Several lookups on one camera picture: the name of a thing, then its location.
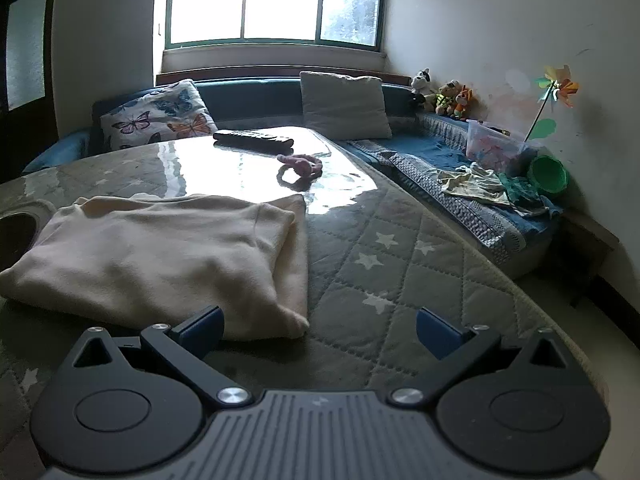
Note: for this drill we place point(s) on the beige pillow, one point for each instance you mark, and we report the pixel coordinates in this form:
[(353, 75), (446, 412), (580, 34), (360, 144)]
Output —
[(345, 105)]

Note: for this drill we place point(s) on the yellow green plush toy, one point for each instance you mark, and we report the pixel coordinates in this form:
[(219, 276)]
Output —
[(447, 97)]

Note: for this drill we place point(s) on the grey quilted star table cover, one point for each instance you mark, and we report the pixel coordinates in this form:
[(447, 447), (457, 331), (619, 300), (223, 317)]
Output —
[(400, 285)]

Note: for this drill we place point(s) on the green cloth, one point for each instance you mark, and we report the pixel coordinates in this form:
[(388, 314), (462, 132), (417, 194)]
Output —
[(520, 190)]

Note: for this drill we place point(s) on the blue sofa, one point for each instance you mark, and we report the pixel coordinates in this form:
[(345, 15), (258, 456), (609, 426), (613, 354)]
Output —
[(260, 95)]

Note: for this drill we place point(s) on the green plastic pot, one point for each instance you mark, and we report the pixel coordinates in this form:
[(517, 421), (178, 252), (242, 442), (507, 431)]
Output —
[(547, 175)]

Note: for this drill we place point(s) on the orange plush toy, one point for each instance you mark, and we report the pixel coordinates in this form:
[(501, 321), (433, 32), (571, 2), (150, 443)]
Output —
[(464, 102)]

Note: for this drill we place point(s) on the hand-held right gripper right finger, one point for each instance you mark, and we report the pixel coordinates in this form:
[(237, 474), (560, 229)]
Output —
[(435, 332)]

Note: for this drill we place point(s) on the cream knit garment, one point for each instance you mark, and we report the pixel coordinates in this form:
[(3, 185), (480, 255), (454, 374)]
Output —
[(150, 250)]

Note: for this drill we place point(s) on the dark door with frosted glass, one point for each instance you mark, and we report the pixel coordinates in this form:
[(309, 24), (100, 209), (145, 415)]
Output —
[(25, 50)]

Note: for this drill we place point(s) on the clear plastic container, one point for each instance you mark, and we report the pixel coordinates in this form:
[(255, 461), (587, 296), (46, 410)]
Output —
[(492, 150)]

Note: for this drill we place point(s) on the blue grey quilted sofa cover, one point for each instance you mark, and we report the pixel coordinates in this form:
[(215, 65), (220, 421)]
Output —
[(480, 222)]

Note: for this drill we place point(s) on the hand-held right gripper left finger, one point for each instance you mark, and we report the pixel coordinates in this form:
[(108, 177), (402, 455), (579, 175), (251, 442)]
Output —
[(205, 322)]

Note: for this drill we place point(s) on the colourful pinwheel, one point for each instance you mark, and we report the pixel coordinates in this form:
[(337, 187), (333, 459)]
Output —
[(560, 85)]

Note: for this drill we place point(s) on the yellow patterned cloth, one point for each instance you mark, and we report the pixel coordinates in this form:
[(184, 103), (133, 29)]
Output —
[(472, 185)]

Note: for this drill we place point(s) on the black remote control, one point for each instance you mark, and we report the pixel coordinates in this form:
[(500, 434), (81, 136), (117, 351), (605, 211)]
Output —
[(250, 138)]

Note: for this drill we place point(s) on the black and white plush toy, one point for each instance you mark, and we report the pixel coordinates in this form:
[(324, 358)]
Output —
[(422, 85)]

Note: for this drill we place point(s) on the window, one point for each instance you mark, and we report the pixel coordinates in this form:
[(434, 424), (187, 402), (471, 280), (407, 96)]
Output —
[(275, 0)]

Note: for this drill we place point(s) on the butterfly print pillow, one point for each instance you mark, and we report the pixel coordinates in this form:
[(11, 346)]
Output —
[(160, 115)]

